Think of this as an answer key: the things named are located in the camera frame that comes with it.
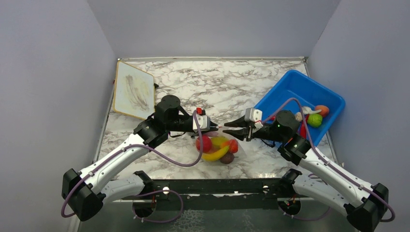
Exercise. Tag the yellow toy star fruit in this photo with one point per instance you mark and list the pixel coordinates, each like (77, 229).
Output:
(219, 142)

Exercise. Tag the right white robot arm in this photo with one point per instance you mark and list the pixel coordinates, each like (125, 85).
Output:
(362, 203)

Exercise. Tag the red toy tomato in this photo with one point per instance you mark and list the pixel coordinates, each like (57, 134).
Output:
(230, 145)

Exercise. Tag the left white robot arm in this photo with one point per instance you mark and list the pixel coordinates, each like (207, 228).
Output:
(86, 191)

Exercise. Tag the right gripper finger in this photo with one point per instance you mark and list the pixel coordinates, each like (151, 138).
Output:
(238, 123)
(243, 134)

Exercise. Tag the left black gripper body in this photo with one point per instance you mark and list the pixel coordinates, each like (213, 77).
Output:
(181, 124)

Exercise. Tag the red toy chili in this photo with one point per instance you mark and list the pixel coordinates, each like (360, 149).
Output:
(303, 130)

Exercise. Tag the clear orange zip bag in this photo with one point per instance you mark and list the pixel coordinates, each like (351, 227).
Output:
(240, 154)

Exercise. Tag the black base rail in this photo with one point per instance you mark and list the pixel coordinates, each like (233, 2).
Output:
(215, 194)

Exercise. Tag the white board yellow rim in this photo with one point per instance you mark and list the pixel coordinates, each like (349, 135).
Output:
(134, 92)

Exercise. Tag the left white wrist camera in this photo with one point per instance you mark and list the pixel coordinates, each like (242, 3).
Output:
(200, 120)

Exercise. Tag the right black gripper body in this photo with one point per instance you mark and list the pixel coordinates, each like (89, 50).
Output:
(267, 133)

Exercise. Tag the green toy lime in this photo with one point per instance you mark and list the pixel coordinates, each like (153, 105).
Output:
(314, 120)

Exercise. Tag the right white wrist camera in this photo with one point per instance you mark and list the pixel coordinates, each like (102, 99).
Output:
(253, 118)

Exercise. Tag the white toy garlic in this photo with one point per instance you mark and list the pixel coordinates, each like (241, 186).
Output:
(299, 116)
(308, 111)

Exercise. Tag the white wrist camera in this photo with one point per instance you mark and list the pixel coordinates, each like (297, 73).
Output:
(200, 120)
(253, 118)

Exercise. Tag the blue plastic bin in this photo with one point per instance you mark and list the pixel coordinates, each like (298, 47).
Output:
(310, 93)

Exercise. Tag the yellow toy banana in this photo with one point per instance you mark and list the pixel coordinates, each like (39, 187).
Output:
(215, 155)

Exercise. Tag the brown toy plum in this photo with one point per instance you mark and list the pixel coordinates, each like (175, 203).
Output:
(227, 158)

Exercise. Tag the orange toy peach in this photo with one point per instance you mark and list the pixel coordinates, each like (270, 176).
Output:
(323, 110)

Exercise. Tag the red toy apple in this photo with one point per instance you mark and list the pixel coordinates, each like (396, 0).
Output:
(206, 144)

